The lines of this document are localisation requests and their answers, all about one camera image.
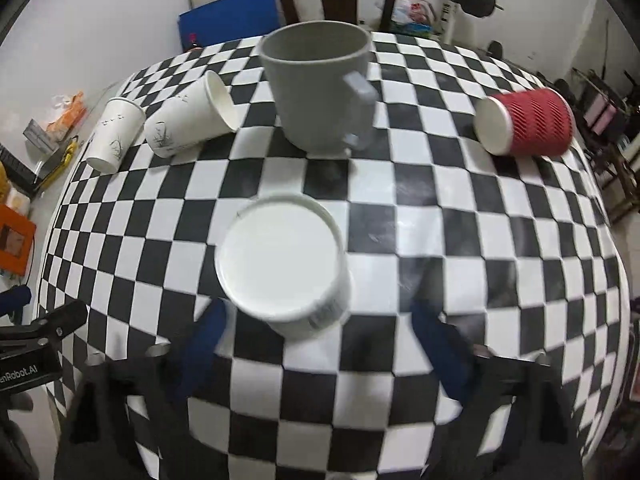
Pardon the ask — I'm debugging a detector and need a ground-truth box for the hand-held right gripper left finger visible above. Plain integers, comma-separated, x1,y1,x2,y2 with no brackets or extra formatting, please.
54,297,231,480

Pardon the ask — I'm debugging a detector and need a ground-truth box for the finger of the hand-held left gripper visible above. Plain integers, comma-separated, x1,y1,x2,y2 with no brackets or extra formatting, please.
29,300,89,343
0,285,32,322

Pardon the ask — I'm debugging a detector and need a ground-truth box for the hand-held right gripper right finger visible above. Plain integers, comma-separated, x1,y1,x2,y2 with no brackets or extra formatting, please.
410,301,587,480

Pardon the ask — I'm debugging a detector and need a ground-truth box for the plain white paper cup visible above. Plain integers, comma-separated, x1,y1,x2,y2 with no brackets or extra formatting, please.
215,193,352,343

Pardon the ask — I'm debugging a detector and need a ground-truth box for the slim bird print paper cup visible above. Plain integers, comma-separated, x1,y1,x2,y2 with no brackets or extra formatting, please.
86,97,147,173

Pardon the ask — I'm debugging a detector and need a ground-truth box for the wide bird print paper cup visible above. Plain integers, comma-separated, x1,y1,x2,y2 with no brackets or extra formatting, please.
144,70,241,157

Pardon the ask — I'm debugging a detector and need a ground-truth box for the red ribbed paper cup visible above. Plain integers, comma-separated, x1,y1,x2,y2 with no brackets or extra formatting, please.
473,87,576,157

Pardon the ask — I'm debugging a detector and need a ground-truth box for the orange box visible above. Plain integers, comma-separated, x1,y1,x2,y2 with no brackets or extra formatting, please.
0,203,38,277

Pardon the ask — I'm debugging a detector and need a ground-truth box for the checkered tablecloth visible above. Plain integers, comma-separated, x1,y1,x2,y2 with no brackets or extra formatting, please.
37,30,632,480

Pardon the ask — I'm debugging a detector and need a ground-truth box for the grey box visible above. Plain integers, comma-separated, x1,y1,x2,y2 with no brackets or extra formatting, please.
22,119,57,152

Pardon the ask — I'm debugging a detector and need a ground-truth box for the orange snack packet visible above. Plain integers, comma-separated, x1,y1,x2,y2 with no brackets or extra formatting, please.
46,91,87,134

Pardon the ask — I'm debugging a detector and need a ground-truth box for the grey mug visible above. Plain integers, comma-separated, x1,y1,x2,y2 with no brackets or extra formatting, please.
258,20,378,157

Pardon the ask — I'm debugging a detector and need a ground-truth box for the blue board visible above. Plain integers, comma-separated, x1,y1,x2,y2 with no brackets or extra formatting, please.
177,0,282,52

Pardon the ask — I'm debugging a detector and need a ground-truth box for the plastic bag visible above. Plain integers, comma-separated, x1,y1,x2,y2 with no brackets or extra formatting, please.
391,0,437,37

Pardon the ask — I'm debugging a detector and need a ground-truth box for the yellow handled tool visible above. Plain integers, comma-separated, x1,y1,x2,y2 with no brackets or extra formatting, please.
34,139,79,187

